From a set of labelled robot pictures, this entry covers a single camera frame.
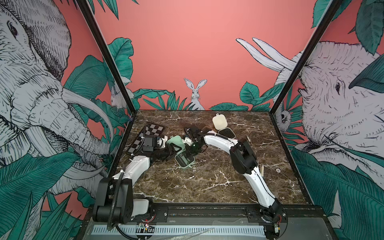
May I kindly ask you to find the mint green clipper case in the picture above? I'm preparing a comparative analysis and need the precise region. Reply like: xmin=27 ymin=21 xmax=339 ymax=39
xmin=166 ymin=136 xmax=195 ymax=169

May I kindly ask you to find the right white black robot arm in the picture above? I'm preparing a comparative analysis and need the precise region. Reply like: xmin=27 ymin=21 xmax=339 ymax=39
xmin=184 ymin=126 xmax=283 ymax=222

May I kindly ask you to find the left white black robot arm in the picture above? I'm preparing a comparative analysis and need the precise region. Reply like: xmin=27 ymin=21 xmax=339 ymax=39
xmin=93 ymin=123 xmax=168 ymax=231

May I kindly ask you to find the cream clipper case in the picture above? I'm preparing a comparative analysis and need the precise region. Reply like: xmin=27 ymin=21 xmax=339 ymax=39
xmin=212 ymin=114 xmax=236 ymax=139

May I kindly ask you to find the black white checkerboard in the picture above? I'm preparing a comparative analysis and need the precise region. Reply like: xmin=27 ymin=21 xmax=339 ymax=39
xmin=127 ymin=122 xmax=165 ymax=155

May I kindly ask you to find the white perforated strip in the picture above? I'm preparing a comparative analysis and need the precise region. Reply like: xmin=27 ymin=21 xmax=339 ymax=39
xmin=91 ymin=224 xmax=267 ymax=237

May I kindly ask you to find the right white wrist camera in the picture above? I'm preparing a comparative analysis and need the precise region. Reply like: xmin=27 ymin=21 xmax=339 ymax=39
xmin=183 ymin=137 xmax=194 ymax=146

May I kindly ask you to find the black aluminium front rail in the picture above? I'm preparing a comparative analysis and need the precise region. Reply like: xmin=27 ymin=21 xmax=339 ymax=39
xmin=86 ymin=202 xmax=325 ymax=224

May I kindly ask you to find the left black frame post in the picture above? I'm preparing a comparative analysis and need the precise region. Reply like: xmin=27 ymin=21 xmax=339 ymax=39
xmin=74 ymin=0 xmax=136 ymax=114

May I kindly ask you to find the black frame post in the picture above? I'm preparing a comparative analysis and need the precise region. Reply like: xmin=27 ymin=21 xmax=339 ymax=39
xmin=269 ymin=0 xmax=344 ymax=115
xmin=74 ymin=0 xmax=136 ymax=114

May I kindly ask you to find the right black frame post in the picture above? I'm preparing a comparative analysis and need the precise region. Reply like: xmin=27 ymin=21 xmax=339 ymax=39
xmin=269 ymin=0 xmax=344 ymax=115

